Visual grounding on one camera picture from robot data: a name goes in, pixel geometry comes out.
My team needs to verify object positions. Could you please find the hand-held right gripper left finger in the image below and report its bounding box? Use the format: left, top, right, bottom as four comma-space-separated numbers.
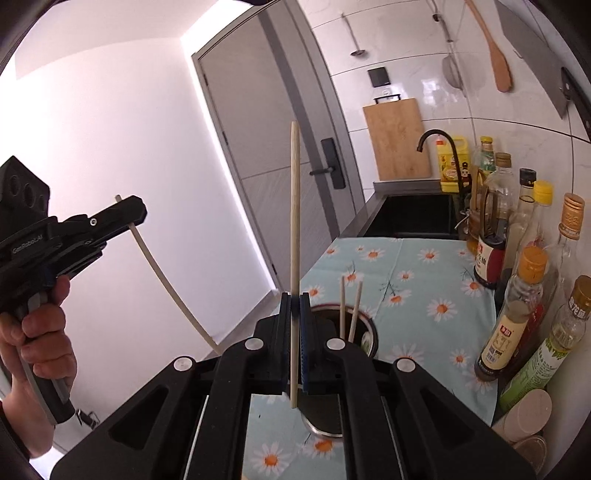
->
50, 293, 296, 480

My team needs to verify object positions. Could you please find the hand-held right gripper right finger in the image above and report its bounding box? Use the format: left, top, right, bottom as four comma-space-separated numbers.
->
298, 292, 537, 480

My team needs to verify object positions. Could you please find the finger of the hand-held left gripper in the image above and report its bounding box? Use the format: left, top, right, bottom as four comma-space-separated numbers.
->
39, 240, 106, 291
89, 195, 148, 241

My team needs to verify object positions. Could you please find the black utensil holder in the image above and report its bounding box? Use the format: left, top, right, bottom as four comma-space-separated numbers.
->
300, 301, 382, 438

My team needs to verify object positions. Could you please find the person's left hand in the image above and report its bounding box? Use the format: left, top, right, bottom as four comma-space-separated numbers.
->
0, 275, 78, 416

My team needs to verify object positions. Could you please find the blue daisy print tablecloth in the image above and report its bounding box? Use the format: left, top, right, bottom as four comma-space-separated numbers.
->
240, 236, 503, 480

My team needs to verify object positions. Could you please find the grey door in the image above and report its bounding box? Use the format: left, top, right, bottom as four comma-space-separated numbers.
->
191, 8, 366, 297

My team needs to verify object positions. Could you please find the black sink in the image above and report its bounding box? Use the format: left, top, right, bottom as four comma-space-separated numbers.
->
364, 181, 463, 239

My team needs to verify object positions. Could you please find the dark red label sauce bottle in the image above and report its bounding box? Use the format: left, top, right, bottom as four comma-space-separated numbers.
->
473, 189, 507, 290

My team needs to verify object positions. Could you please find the brown label sauce bottle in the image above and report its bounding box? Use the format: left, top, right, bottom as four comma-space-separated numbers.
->
474, 246, 549, 382

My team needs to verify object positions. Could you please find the wooden cutting board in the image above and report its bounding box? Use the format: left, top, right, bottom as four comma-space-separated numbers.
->
362, 92, 433, 182

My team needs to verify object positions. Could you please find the yellow oil jug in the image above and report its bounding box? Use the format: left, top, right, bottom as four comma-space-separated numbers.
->
436, 134, 470, 193

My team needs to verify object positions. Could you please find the beige lid jar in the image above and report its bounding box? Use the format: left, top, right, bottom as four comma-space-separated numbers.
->
491, 388, 553, 440

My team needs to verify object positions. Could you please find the green label oil bottle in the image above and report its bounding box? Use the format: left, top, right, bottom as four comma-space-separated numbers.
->
498, 275, 591, 415

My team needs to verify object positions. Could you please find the black faucet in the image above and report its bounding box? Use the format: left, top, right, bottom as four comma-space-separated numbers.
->
416, 130, 470, 209

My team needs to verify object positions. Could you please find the metal lid glass jar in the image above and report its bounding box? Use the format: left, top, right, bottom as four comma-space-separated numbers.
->
512, 436, 549, 474

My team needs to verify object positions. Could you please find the clear gold cap bottle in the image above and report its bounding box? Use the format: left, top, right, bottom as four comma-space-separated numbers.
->
485, 152, 516, 234

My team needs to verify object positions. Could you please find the black cap bottle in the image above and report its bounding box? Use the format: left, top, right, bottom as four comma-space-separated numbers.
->
507, 168, 537, 289

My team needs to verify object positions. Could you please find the yellow cap bottle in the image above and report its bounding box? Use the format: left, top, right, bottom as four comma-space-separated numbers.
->
525, 180, 556, 261

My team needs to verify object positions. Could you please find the tall ribbed gold cap bottle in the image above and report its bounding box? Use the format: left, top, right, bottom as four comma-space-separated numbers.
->
547, 193, 586, 301

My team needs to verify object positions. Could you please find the metal ladle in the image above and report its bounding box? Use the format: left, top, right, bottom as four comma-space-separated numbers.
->
340, 12, 369, 57

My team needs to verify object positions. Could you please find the metal mesh strainer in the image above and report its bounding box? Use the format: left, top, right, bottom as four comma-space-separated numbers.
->
431, 0, 464, 89

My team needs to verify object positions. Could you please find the wooden spatula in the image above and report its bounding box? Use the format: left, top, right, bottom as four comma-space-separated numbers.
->
464, 0, 513, 93

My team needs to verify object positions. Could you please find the steel cleaver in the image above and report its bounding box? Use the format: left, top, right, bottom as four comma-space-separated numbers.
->
496, 0, 591, 140

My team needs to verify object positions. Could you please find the black door handle lock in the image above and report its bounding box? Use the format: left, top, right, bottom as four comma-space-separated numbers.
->
308, 137, 347, 189

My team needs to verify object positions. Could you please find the handled golden oil bottle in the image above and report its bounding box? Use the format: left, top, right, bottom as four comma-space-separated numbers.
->
467, 136, 500, 256

